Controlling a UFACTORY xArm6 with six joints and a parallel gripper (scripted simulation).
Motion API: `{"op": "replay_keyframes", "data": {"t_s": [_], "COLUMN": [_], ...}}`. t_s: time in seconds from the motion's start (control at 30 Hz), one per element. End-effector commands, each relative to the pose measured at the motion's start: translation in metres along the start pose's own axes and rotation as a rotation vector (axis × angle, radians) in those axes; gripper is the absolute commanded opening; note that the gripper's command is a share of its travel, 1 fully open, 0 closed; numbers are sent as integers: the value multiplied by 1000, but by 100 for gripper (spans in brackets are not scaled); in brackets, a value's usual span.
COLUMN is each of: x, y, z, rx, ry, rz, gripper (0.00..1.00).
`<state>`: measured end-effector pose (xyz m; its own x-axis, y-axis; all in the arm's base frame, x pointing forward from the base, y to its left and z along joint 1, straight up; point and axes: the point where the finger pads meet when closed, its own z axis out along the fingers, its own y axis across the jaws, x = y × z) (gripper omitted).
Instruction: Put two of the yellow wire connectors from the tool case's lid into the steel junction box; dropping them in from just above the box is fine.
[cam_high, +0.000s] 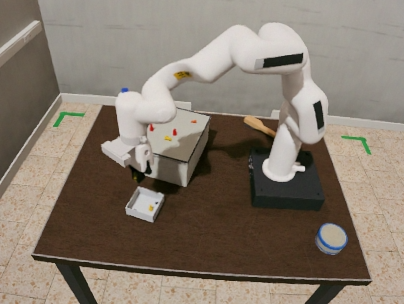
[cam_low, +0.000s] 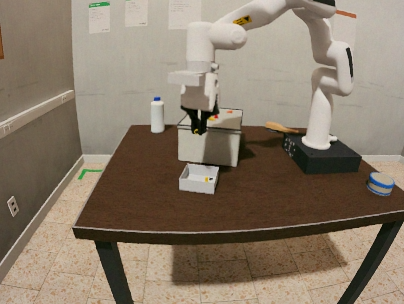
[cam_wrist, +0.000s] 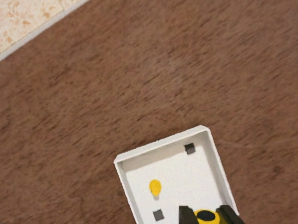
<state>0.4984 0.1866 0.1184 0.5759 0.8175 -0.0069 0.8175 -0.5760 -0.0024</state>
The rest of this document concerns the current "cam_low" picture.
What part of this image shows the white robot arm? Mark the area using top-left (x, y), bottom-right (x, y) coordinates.
top-left (168, 0), bottom-right (354, 149)

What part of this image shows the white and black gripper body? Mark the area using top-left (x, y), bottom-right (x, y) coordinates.
top-left (181, 72), bottom-right (220, 112)

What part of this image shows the white bottle with blue cap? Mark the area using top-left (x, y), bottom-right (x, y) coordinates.
top-left (151, 97), bottom-right (164, 133)

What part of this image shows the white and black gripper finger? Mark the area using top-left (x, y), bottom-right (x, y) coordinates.
top-left (198, 101), bottom-right (220, 136)
top-left (180, 106), bottom-right (200, 135)

